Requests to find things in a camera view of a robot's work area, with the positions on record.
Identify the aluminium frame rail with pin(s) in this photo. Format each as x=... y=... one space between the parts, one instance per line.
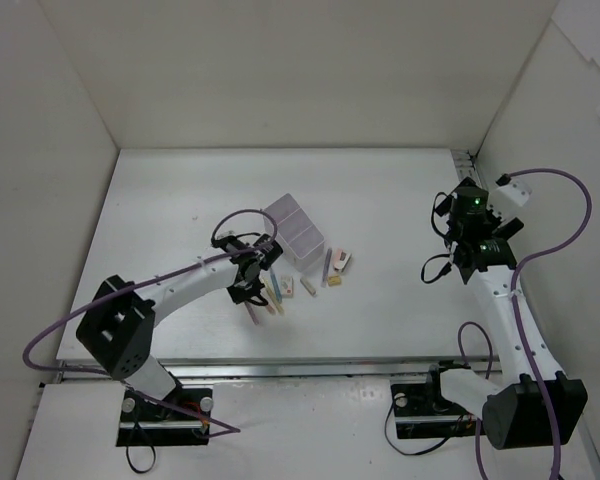
x=252 y=369

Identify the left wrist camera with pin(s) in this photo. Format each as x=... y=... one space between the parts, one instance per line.
x=269 y=247

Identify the purple pen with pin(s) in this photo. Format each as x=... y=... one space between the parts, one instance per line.
x=326 y=267

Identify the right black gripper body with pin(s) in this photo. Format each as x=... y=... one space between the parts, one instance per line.
x=510 y=228

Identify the white three-compartment organizer box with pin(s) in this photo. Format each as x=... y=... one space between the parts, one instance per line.
x=301 y=240

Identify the yellow highlighter pen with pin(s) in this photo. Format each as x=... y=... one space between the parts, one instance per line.
x=278 y=300

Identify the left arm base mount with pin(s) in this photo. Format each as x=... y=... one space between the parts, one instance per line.
x=143 y=423

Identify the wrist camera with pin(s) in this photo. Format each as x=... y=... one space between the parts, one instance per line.
x=509 y=192
x=269 y=247

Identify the pink highlighter pen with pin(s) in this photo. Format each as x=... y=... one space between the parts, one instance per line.
x=253 y=313

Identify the white eraser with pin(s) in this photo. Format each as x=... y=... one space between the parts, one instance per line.
x=308 y=286

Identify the blue highlighter pen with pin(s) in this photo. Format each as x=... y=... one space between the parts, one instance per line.
x=275 y=284

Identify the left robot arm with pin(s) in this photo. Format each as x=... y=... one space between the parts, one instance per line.
x=118 y=331

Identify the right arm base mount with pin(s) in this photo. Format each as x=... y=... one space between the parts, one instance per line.
x=420 y=412

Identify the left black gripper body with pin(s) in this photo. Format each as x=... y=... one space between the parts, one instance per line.
x=250 y=293

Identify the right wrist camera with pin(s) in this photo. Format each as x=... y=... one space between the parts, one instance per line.
x=509 y=192

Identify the staples box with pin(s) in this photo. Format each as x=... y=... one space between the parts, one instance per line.
x=286 y=285

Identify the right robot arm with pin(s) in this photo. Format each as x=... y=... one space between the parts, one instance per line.
x=536 y=404

